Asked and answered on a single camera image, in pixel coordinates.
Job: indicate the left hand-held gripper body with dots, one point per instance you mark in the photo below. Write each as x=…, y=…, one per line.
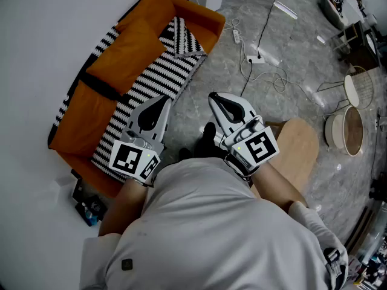
x=130, y=159

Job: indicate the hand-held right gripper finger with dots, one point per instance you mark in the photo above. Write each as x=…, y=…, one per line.
x=218, y=116
x=249, y=113

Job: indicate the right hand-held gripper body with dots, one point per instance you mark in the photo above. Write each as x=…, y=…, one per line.
x=257, y=146

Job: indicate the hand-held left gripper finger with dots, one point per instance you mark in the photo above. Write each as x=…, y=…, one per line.
x=164, y=125
x=134, y=116

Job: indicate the black and white patterned pillow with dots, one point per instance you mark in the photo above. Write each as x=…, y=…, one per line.
x=160, y=77

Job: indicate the orange sofa back cushion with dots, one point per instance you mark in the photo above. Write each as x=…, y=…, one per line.
x=127, y=56
x=151, y=11
x=84, y=119

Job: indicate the black white patterned cushion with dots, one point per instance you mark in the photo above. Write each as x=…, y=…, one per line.
x=181, y=38

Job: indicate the orange fabric sofa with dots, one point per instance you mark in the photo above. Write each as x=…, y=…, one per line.
x=199, y=20

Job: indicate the person's left forearm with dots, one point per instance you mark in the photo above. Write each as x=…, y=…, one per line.
x=124, y=207

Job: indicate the person's right forearm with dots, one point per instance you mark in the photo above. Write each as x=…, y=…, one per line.
x=275, y=186

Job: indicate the person's legs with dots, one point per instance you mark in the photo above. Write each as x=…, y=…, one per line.
x=208, y=146

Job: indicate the light wooden stool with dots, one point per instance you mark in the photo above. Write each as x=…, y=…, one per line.
x=299, y=150

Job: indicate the white power strip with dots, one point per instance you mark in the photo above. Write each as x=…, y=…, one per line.
x=255, y=59
x=236, y=36

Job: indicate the black box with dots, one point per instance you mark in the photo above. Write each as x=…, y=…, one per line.
x=89, y=207

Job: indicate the white round stool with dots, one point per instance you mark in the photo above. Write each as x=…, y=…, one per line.
x=334, y=131

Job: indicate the person's white shirt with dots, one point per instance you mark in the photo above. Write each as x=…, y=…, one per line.
x=196, y=222

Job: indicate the round wood top side table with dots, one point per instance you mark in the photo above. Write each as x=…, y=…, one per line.
x=353, y=131

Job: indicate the grey bean bag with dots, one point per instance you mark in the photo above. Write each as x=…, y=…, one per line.
x=326, y=11

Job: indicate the dark wooden shelf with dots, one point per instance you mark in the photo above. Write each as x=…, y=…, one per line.
x=362, y=228

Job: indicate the black orange patterned pillow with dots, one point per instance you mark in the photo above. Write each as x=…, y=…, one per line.
x=336, y=1

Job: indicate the white table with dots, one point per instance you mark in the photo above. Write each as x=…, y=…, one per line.
x=352, y=1

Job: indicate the wooden frame table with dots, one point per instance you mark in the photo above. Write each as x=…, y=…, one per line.
x=362, y=50

